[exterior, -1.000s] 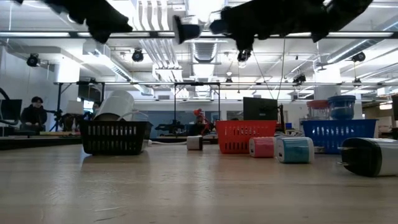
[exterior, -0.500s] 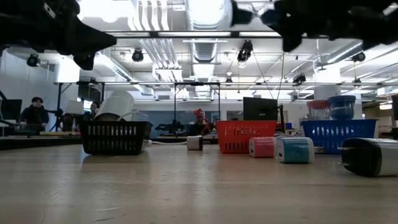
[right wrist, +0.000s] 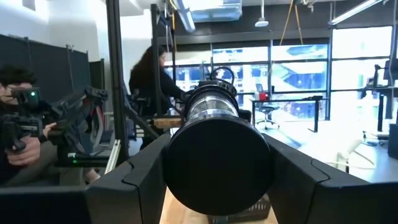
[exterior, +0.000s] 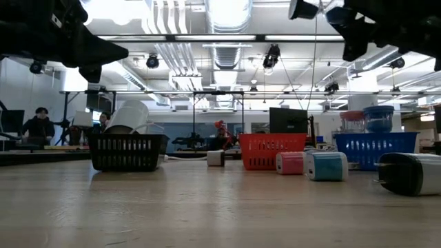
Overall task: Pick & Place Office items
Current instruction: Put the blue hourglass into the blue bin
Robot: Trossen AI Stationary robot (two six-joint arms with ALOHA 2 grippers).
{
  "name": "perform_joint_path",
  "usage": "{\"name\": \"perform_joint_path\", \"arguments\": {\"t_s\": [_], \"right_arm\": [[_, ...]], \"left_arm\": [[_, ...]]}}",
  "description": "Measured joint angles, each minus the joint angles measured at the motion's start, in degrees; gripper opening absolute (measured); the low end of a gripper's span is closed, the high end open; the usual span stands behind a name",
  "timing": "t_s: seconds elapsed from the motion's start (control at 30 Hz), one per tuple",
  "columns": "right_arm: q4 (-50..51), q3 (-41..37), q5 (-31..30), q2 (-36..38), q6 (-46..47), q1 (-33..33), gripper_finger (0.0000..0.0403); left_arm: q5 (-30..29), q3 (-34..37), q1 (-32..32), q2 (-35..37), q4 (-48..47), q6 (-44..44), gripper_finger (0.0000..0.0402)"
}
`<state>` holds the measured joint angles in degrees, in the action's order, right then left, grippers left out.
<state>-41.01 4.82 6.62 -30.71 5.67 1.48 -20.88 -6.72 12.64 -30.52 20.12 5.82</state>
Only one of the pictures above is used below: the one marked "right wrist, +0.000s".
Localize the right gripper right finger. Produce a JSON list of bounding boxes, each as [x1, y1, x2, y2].
[[264, 133, 398, 224]]

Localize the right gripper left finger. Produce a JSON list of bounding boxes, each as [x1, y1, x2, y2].
[[0, 133, 172, 224]]

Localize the blue sand timer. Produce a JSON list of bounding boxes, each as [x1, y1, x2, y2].
[[163, 82, 276, 217]]

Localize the black office chair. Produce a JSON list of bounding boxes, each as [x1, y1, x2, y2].
[[255, 83, 280, 130]]

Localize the black plastic basket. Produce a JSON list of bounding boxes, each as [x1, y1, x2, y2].
[[208, 192, 272, 224]]

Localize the person's hand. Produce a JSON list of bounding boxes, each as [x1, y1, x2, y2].
[[6, 136, 42, 167], [42, 122, 58, 139]]

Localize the black computer case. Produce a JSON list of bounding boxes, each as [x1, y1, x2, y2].
[[387, 123, 398, 160]]

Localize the person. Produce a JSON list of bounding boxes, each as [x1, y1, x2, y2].
[[128, 45, 187, 150], [0, 63, 103, 187]]

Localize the black partition panel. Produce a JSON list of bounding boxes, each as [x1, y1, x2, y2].
[[0, 34, 106, 105]]

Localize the white pendant lamp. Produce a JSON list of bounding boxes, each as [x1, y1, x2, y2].
[[254, 0, 270, 28]]

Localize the long ceiling light bar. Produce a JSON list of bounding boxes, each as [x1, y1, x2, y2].
[[328, 0, 386, 26]]

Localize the white bracket strip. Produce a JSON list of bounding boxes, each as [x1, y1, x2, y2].
[[104, 139, 121, 175]]

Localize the black leader arm handle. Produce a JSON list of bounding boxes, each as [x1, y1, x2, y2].
[[0, 86, 109, 169]]

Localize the black aluminium frame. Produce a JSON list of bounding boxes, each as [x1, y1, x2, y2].
[[105, 0, 175, 166]]

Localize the yellow hanging straps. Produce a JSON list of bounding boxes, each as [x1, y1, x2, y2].
[[279, 0, 304, 46]]

